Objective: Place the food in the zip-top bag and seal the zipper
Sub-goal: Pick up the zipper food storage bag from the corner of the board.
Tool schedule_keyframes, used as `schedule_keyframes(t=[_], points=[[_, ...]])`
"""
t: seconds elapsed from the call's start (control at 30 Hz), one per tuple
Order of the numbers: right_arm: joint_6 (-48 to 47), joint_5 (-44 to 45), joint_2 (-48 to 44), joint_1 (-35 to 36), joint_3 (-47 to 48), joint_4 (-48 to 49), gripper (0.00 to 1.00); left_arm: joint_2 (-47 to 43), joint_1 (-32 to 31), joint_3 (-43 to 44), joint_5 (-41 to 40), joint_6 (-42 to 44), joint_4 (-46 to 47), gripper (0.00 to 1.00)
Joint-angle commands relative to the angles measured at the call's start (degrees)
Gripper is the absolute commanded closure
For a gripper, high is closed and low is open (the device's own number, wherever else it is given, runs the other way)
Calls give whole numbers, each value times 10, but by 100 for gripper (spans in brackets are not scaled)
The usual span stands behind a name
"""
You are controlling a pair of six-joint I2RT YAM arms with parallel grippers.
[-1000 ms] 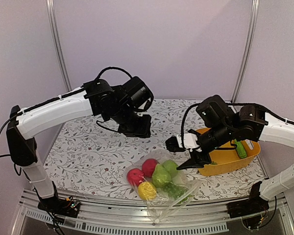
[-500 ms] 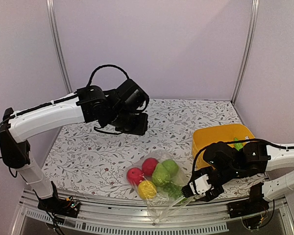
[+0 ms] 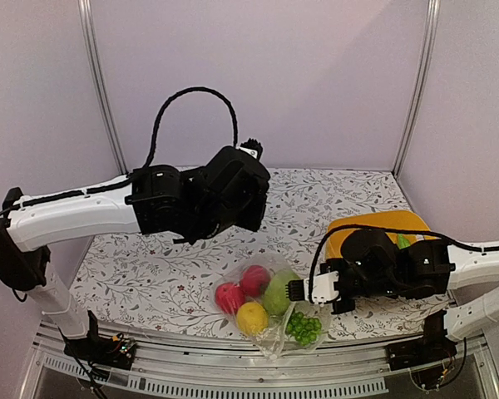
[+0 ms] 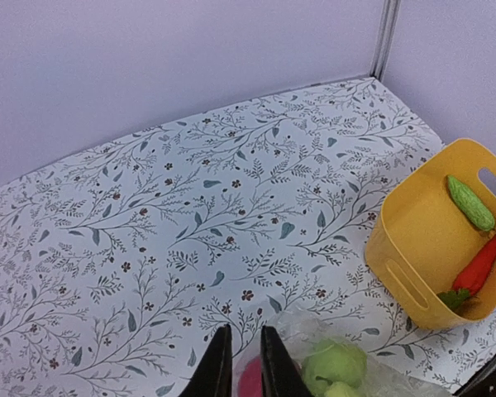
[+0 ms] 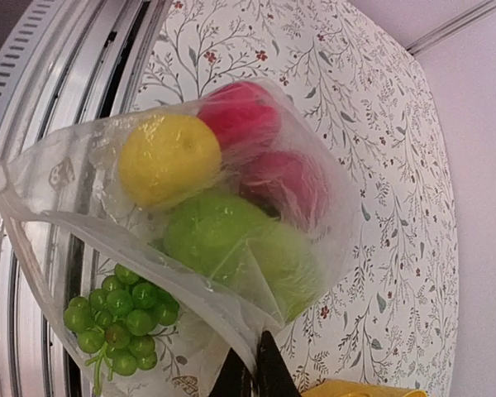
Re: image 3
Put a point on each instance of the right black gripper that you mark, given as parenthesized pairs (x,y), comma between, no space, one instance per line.
(339,308)

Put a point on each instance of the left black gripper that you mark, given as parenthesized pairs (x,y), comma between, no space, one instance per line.
(253,220)

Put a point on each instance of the green grapes bunch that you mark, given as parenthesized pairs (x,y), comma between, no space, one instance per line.
(303,329)

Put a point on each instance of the green cucumber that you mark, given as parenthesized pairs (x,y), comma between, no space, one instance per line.
(402,241)

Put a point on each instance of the red apple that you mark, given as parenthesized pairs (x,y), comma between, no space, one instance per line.
(255,279)
(229,297)

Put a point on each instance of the clear zip top bag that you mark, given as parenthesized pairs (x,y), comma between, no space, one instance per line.
(253,299)

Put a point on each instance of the yellow lemon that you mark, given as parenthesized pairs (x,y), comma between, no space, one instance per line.
(252,319)

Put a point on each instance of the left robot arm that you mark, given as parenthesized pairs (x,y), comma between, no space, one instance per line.
(195,204)

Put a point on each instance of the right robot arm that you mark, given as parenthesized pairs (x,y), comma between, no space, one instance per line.
(371,265)

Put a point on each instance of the floral tablecloth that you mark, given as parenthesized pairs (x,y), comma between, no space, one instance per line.
(150,282)

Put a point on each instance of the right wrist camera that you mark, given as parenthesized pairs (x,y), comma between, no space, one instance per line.
(324,289)

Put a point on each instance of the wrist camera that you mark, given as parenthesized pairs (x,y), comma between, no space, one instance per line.
(324,289)
(252,147)

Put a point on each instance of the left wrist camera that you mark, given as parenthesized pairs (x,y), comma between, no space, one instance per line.
(252,147)

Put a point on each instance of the aluminium front rail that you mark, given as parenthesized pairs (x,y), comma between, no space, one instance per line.
(170,365)

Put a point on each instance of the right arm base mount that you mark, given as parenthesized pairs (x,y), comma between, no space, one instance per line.
(429,359)

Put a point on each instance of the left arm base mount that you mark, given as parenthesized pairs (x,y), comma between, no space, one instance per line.
(116,353)

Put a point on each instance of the left aluminium post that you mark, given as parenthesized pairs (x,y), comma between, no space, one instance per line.
(98,80)

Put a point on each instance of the aluminium post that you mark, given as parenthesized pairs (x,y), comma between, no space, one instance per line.
(98,80)
(425,59)

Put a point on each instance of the right aluminium post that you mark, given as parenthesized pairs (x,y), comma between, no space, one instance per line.
(425,59)

